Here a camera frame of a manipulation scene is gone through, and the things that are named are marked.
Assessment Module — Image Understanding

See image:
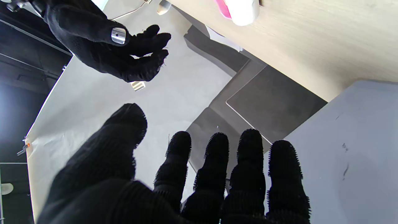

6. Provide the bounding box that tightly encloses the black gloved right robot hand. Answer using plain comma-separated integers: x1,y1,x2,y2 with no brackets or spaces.
44,0,172,83

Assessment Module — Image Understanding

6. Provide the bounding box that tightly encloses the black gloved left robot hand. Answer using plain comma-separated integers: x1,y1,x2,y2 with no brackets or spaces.
37,103,311,224

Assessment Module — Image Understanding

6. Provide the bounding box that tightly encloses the pink lint roller handle frame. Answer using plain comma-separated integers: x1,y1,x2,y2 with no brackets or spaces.
215,0,232,20

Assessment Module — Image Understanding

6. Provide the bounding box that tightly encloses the white sticky lint roll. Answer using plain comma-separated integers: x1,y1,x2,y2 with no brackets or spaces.
224,0,260,26

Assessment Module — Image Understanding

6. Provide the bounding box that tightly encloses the orange spring clamp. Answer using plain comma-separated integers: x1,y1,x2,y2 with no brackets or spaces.
17,142,31,156

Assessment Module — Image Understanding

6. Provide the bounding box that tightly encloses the paper backdrop sheet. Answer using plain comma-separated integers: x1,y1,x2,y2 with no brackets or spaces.
25,0,234,223

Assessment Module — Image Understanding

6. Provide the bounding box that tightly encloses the white paper sheet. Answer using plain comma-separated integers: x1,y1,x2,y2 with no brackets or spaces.
205,26,243,53

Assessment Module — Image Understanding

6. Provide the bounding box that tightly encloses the grey plastic waste bin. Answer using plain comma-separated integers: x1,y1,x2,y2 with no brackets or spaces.
264,80,398,224

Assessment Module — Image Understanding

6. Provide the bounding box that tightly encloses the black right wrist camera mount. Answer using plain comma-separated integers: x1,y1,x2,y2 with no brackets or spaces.
5,0,47,16

